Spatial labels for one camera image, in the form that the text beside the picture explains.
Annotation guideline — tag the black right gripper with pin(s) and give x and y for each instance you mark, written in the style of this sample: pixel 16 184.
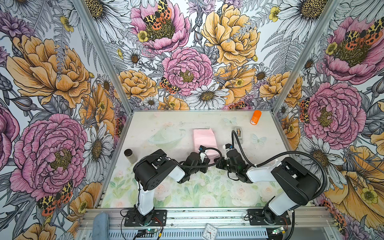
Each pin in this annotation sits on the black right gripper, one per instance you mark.
pixel 219 165

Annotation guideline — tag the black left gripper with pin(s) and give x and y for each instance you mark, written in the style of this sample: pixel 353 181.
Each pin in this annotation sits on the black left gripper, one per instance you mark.
pixel 205 164

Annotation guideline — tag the purple and pink wrapping paper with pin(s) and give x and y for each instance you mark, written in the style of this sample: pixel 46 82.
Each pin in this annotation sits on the purple and pink wrapping paper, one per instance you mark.
pixel 206 138

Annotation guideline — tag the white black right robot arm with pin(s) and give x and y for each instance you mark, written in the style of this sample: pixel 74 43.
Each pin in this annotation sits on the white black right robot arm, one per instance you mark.
pixel 299 185

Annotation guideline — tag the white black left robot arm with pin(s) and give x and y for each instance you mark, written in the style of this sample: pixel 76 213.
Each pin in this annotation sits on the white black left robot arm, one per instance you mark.
pixel 153 169

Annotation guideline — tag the grey tape dispenser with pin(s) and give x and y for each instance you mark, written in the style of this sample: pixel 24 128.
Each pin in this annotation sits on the grey tape dispenser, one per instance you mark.
pixel 239 133

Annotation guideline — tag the orange plastic bottle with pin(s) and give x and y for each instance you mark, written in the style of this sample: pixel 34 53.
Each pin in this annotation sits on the orange plastic bottle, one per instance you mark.
pixel 256 117

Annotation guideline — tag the small jar with dark lid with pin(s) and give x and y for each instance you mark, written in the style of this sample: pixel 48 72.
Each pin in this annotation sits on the small jar with dark lid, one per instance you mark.
pixel 128 153

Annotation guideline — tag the small white clock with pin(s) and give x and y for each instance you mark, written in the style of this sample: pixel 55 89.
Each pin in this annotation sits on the small white clock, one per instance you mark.
pixel 210 232

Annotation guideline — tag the green circuit board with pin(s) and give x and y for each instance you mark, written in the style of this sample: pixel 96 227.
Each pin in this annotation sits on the green circuit board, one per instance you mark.
pixel 152 231

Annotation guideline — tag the grey cloth roll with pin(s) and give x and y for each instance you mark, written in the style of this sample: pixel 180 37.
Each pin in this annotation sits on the grey cloth roll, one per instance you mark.
pixel 101 227

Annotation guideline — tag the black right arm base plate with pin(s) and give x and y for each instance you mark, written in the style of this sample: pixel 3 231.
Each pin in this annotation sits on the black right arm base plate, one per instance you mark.
pixel 261 217

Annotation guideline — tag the aluminium frame rail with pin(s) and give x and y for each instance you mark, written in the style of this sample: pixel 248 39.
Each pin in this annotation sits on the aluminium frame rail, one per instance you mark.
pixel 308 223

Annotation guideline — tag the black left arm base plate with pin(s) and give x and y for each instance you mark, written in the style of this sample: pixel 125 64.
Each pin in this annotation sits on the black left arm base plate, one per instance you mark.
pixel 155 218

